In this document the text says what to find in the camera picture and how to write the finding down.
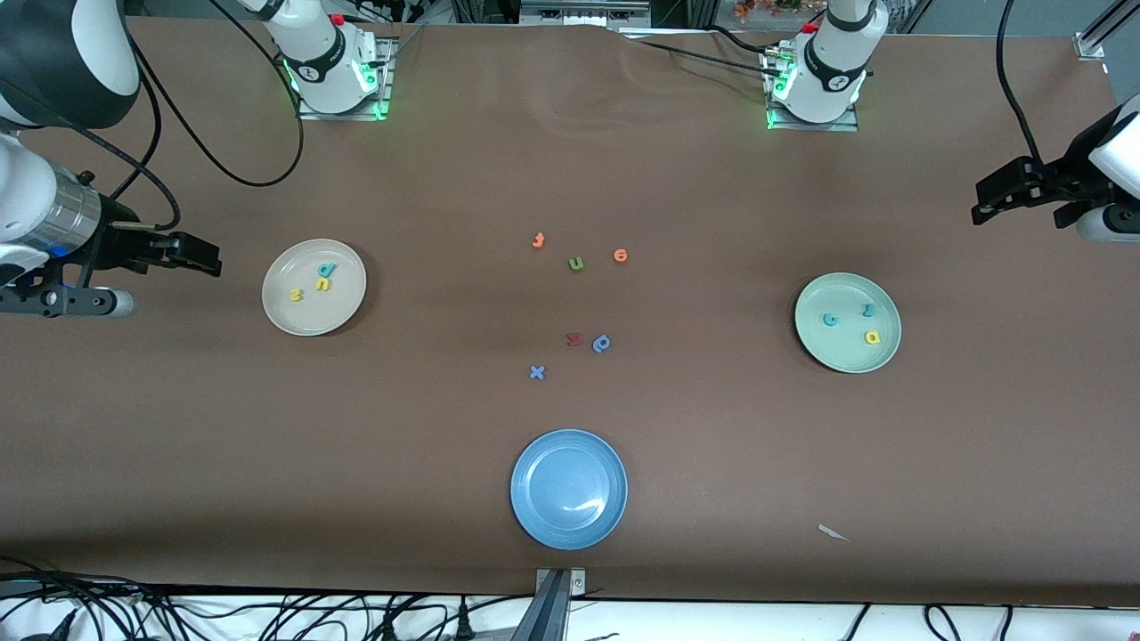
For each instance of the dark camera support beam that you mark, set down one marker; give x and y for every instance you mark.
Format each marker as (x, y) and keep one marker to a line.
(545, 619)

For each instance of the aluminium frame profile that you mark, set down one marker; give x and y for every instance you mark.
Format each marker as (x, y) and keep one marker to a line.
(1088, 44)

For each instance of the grey power strip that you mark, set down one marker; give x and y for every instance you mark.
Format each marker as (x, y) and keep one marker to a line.
(583, 13)

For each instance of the pale beige plate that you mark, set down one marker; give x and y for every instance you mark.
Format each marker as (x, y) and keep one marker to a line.
(303, 316)

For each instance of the blue letter p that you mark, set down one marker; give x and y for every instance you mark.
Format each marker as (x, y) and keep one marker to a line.
(597, 344)

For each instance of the orange patterned object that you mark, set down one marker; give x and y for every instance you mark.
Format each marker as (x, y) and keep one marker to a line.
(757, 9)

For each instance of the blue plate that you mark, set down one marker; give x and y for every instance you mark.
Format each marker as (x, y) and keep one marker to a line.
(568, 490)

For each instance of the brown table cover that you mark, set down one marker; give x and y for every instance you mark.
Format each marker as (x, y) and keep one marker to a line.
(356, 445)

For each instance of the pale green plate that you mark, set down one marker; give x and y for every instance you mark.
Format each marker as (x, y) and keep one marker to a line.
(842, 352)

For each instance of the white paper scrap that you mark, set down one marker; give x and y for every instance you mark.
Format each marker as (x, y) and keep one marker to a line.
(830, 531)

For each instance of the metal mount bracket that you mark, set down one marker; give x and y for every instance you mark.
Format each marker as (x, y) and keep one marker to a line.
(577, 583)

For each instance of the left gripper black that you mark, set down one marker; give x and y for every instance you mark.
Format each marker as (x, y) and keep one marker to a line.
(1062, 179)

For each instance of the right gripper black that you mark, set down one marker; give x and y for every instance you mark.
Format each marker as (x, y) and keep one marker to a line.
(118, 239)

